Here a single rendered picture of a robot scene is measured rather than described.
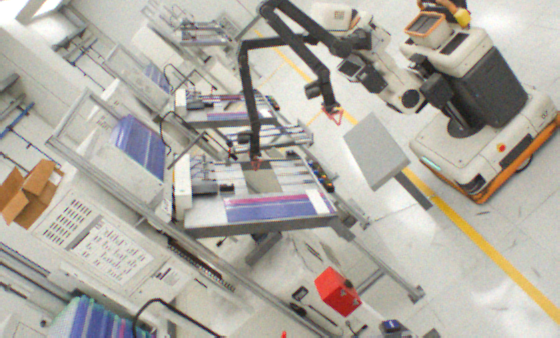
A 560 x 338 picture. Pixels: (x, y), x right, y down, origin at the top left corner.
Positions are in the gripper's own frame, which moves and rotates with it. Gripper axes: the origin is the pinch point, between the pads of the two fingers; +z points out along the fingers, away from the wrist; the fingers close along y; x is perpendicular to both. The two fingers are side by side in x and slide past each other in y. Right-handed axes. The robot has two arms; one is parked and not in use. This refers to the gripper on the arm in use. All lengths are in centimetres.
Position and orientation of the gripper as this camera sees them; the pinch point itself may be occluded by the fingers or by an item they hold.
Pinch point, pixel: (254, 166)
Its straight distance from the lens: 263.6
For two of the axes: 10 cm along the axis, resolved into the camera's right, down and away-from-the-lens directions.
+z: -0.2, 9.2, 3.8
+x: 9.8, -0.5, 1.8
